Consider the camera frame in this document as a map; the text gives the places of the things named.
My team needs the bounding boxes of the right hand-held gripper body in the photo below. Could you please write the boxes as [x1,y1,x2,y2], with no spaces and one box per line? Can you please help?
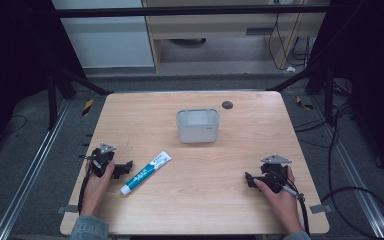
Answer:
[259,153,294,195]

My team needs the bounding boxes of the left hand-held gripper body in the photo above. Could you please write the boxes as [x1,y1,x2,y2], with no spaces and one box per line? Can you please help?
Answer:
[89,142,118,178]

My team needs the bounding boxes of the white and teal toothpaste tube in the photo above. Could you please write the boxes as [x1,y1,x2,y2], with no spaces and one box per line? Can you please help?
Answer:
[119,150,173,196]

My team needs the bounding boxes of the grey plastic bin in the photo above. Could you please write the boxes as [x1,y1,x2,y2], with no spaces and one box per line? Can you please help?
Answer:
[175,107,221,145]

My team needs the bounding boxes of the person's left hand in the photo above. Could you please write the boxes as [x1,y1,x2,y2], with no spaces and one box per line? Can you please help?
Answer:
[80,160,116,217]

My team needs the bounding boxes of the person's right hand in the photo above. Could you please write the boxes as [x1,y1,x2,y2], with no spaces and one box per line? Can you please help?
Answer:
[253,165,304,235]

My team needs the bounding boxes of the yellow black tape strip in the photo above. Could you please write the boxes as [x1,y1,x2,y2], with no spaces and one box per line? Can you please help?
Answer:
[295,95,314,111]
[81,98,95,117]

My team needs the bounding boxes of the white cabinet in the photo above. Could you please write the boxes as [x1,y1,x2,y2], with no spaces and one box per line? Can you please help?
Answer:
[51,0,155,70]

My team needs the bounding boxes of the light wooden desk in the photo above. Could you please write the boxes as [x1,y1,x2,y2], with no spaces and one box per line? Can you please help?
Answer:
[141,0,329,74]

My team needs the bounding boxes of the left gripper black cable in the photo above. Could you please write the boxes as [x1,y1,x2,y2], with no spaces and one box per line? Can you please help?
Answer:
[77,155,94,215]

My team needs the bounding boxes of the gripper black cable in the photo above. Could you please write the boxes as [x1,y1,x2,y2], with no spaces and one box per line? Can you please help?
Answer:
[281,184,312,236]
[77,155,94,215]

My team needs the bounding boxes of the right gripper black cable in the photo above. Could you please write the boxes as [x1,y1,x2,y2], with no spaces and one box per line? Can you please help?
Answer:
[281,184,312,236]

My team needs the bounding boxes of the black floor cable loop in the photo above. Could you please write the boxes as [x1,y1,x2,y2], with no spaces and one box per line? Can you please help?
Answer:
[319,103,384,240]

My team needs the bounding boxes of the aluminium floor rail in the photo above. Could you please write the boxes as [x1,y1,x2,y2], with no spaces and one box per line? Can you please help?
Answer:
[0,99,72,240]
[309,96,384,240]

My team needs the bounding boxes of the black metal frame stand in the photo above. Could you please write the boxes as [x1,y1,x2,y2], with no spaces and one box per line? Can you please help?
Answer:
[44,63,114,132]
[266,63,339,127]

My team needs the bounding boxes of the thin black floor cable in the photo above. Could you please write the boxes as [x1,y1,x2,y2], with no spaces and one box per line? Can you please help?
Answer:
[0,114,28,136]

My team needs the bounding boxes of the black cables under desk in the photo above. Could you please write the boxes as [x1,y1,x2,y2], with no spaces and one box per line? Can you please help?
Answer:
[267,13,311,72]

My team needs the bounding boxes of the black horizontal frame bar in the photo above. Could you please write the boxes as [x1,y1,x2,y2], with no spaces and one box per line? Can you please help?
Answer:
[54,4,332,19]

